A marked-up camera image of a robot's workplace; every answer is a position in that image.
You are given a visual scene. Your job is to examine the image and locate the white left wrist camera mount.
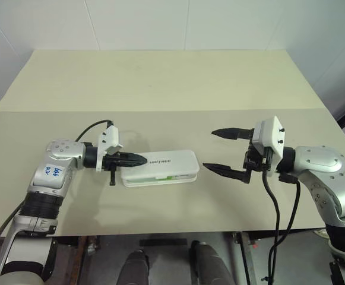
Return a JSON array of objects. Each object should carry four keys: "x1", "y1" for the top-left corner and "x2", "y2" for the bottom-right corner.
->
[{"x1": 96, "y1": 125, "x2": 124, "y2": 173}]

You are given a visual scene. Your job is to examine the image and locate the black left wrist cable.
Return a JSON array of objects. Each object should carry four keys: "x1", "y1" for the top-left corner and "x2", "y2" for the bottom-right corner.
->
[{"x1": 73, "y1": 119, "x2": 114, "y2": 143}]

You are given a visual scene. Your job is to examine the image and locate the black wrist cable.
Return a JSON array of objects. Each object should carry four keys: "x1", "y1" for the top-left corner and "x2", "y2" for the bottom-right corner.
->
[
  {"x1": 267, "y1": 173, "x2": 302, "y2": 285},
  {"x1": 261, "y1": 167, "x2": 281, "y2": 285},
  {"x1": 73, "y1": 119, "x2": 114, "y2": 143}
]

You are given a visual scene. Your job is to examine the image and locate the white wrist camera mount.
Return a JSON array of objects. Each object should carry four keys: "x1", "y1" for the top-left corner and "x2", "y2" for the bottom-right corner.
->
[
  {"x1": 254, "y1": 115, "x2": 286, "y2": 169},
  {"x1": 96, "y1": 125, "x2": 124, "y2": 173}
]

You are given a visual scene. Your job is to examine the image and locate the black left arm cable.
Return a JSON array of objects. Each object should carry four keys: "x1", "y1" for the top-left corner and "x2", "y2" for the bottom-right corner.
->
[{"x1": 0, "y1": 206, "x2": 23, "y2": 268}]

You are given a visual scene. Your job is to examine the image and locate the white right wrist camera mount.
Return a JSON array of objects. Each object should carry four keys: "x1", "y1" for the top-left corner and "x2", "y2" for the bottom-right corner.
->
[{"x1": 254, "y1": 115, "x2": 286, "y2": 169}]

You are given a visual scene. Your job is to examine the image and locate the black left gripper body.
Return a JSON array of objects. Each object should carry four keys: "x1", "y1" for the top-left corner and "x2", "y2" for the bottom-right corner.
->
[{"x1": 102, "y1": 151, "x2": 124, "y2": 187}]

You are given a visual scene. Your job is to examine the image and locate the metal table leg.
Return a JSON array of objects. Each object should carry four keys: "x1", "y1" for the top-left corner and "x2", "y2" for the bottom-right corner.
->
[{"x1": 238, "y1": 231, "x2": 259, "y2": 285}]

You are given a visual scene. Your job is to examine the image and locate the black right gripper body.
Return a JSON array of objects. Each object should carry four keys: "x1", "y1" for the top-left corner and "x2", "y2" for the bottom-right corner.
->
[{"x1": 242, "y1": 127, "x2": 276, "y2": 173}]

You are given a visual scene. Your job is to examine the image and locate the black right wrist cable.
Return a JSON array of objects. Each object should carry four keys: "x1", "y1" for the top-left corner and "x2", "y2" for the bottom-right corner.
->
[
  {"x1": 267, "y1": 173, "x2": 302, "y2": 285},
  {"x1": 261, "y1": 167, "x2": 281, "y2": 285}
]

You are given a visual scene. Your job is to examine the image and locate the white rectangular box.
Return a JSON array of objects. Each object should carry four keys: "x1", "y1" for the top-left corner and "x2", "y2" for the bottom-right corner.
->
[{"x1": 121, "y1": 149, "x2": 201, "y2": 188}]

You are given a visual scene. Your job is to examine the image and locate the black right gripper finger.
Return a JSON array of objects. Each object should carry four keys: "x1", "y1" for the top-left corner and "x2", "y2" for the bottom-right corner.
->
[
  {"x1": 202, "y1": 162, "x2": 252, "y2": 185},
  {"x1": 211, "y1": 126, "x2": 252, "y2": 141}
]

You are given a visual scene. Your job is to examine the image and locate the dark rounded shape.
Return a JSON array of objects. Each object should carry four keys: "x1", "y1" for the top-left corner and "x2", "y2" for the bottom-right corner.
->
[
  {"x1": 120, "y1": 249, "x2": 151, "y2": 285},
  {"x1": 189, "y1": 240, "x2": 236, "y2": 285}
]

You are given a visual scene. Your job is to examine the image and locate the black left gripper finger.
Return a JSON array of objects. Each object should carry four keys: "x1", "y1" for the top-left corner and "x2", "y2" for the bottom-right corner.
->
[
  {"x1": 121, "y1": 160, "x2": 148, "y2": 169},
  {"x1": 120, "y1": 151, "x2": 148, "y2": 162}
]

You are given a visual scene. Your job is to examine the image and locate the black bar under table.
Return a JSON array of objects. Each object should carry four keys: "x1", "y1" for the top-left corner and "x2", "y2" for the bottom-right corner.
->
[{"x1": 138, "y1": 237, "x2": 188, "y2": 248}]

